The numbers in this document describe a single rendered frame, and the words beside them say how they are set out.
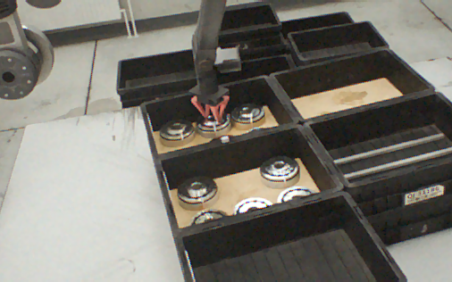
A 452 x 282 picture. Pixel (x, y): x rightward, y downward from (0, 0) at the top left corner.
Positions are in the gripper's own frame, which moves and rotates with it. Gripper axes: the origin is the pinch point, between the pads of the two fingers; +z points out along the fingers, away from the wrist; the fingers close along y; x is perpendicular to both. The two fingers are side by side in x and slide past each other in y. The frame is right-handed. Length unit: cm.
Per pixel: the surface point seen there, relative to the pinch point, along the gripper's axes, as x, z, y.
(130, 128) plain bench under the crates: -0.5, 17.6, 40.6
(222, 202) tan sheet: 25.5, 3.9, -23.6
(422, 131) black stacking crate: -27, 4, -53
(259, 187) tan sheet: 16.2, 3.8, -28.4
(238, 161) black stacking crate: 13.5, 0.1, -19.8
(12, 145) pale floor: -23, 89, 181
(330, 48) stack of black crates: -119, 39, 30
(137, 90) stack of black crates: -35, 30, 76
